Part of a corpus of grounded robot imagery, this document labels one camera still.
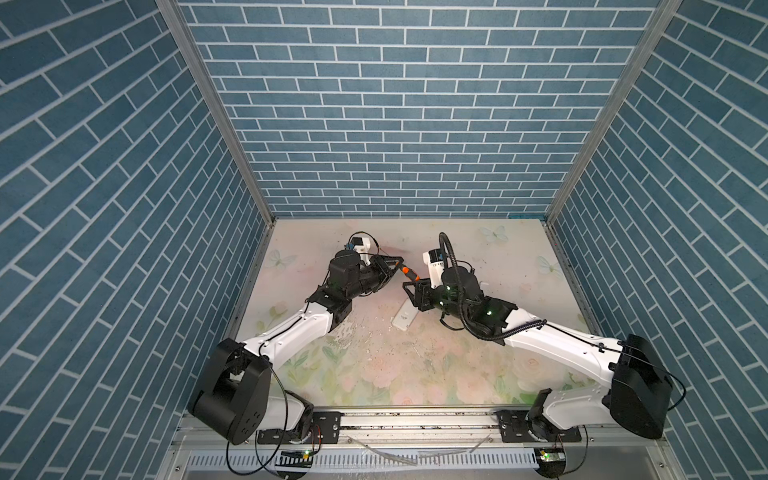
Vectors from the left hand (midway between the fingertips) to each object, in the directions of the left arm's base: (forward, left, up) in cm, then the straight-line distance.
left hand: (405, 262), depth 79 cm
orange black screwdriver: (-3, -1, -1) cm, 3 cm away
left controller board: (-41, +27, -28) cm, 56 cm away
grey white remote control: (-4, -1, -23) cm, 23 cm away
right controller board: (-42, -36, -27) cm, 62 cm away
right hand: (-5, 0, -2) cm, 5 cm away
